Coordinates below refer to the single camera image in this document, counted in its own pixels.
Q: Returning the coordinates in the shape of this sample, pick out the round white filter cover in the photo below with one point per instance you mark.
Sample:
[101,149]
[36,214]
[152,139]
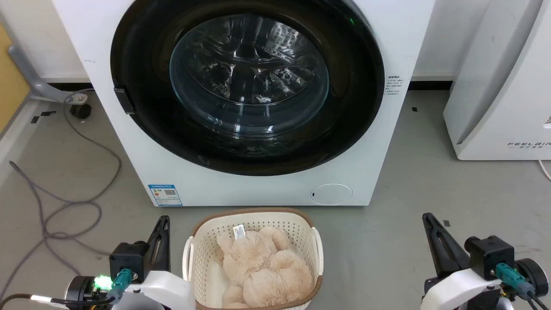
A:
[331,193]

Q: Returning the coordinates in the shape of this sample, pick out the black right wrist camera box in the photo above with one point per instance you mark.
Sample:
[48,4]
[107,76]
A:
[490,256]

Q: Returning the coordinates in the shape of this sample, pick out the beige plush teddy bear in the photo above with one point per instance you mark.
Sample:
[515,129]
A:
[267,271]

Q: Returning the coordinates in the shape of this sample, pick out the cream perforated laundry basket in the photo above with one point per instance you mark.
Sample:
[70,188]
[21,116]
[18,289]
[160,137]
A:
[202,258]

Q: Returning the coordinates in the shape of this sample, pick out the black round glass washer door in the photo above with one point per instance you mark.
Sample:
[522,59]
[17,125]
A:
[353,107]

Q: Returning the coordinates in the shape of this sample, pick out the grey metal stand leg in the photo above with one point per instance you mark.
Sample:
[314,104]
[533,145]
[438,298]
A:
[30,73]

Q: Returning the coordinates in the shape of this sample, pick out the white plush toy tag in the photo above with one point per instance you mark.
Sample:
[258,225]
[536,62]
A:
[239,231]

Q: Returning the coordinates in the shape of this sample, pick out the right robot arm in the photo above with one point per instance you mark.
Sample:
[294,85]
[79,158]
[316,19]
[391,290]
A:
[533,275]

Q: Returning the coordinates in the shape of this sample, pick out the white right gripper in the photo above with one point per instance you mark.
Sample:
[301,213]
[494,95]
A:
[460,288]

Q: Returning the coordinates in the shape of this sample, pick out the yellow wooden panel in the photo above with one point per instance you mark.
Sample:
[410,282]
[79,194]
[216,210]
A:
[9,82]

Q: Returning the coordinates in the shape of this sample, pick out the white air purifier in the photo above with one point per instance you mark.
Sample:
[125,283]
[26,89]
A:
[508,86]

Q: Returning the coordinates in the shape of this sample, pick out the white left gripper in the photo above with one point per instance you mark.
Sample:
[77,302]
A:
[165,290]

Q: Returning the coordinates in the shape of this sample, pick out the white front-load washing machine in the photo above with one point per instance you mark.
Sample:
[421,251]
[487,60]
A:
[258,189]

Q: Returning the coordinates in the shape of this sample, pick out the black round foot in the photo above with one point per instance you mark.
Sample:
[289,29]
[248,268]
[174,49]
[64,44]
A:
[80,111]

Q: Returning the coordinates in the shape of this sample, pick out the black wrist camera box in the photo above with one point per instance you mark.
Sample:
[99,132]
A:
[128,258]
[490,256]

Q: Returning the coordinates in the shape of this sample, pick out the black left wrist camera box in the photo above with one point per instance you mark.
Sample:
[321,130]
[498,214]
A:
[128,258]

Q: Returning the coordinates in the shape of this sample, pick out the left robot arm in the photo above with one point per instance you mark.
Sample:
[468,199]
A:
[82,288]

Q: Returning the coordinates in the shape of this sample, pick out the small printed text sticker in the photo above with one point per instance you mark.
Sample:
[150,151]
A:
[394,85]

